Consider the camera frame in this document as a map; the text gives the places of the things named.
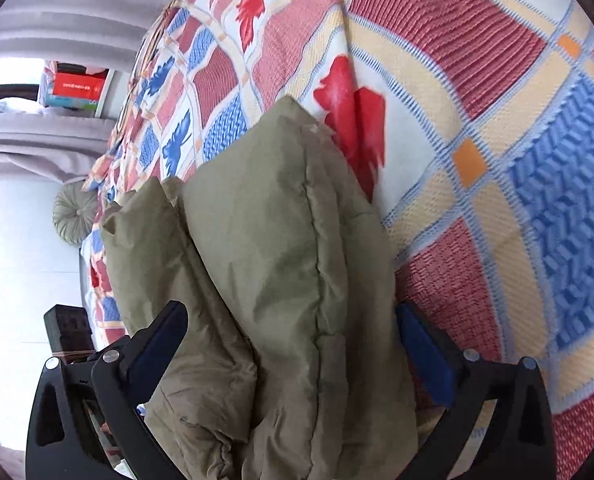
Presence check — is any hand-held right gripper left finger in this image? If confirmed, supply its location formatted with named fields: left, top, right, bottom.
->
left=25, top=300, right=190, bottom=480

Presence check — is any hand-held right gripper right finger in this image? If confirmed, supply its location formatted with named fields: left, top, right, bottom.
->
left=394, top=302, right=558, bottom=480

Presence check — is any olive green puffer jacket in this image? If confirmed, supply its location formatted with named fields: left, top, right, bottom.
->
left=99, top=94, right=421, bottom=480

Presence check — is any dark bedside cabinet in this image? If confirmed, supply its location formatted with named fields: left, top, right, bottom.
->
left=44, top=304, right=96, bottom=362

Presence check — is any round green cushion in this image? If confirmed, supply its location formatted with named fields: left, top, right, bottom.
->
left=53, top=182, right=101, bottom=247

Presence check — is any grey curtain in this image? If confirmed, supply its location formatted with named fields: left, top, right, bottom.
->
left=0, top=0, right=200, bottom=63
left=0, top=114, right=115, bottom=183

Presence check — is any leaf patchwork blanket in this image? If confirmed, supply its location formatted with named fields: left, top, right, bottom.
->
left=79, top=0, right=594, bottom=480

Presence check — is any teal box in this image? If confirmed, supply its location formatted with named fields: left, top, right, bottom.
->
left=44, top=95, right=101, bottom=112

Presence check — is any white shelf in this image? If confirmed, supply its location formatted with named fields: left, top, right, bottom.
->
left=96, top=69, right=116, bottom=119

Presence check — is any red box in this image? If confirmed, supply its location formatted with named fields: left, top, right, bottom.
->
left=53, top=72, right=108, bottom=102

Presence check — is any window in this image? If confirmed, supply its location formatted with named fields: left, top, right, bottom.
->
left=0, top=59, right=48, bottom=117

